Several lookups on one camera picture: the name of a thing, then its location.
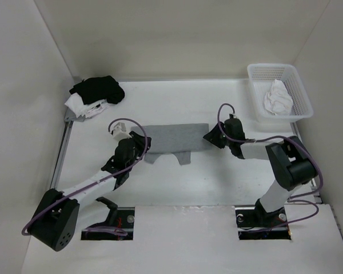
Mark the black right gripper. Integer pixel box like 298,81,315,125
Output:
203,122,233,150

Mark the grey tank top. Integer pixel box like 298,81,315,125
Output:
131,123,210,166

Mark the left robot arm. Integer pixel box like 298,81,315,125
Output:
22,131,151,252

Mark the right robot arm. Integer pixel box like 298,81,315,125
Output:
203,115,317,228

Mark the white crumpled tank top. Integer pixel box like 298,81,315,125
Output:
264,79,293,116

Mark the black folded tank top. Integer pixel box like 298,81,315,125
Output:
69,75,125,104

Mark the white folded tank top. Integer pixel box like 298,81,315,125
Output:
65,93,110,118

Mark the white plastic mesh basket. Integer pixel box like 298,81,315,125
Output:
247,63,314,123

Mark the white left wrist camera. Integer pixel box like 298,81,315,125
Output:
109,122,131,142

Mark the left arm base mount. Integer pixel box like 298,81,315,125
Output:
81,197,135,241

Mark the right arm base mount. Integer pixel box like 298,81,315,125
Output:
235,207,291,240

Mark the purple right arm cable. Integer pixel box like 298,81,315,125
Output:
217,103,324,231

